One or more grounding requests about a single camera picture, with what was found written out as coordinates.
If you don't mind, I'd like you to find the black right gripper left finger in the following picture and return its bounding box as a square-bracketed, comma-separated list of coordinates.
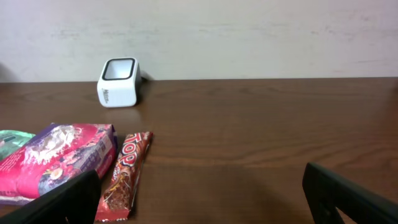
[1, 170, 101, 224]

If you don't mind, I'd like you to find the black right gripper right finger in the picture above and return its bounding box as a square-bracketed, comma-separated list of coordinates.
[302, 162, 397, 224]

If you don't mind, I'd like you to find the red Top chocolate bar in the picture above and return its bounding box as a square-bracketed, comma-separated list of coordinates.
[95, 131, 153, 222]

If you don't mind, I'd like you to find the purple red snack bag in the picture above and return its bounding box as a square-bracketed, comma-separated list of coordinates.
[1, 123, 117, 205]

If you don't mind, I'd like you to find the teal snack packet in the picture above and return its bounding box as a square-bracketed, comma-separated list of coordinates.
[0, 130, 35, 160]

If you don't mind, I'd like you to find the white barcode scanner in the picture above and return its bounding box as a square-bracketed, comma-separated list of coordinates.
[96, 57, 142, 108]

